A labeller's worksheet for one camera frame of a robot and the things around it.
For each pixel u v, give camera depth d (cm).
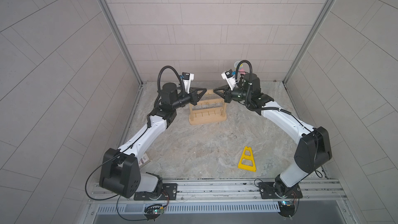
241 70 64
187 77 65
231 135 91
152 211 65
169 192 71
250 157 81
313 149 43
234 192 72
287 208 69
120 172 40
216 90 74
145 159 79
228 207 68
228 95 67
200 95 71
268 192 71
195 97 64
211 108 102
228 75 67
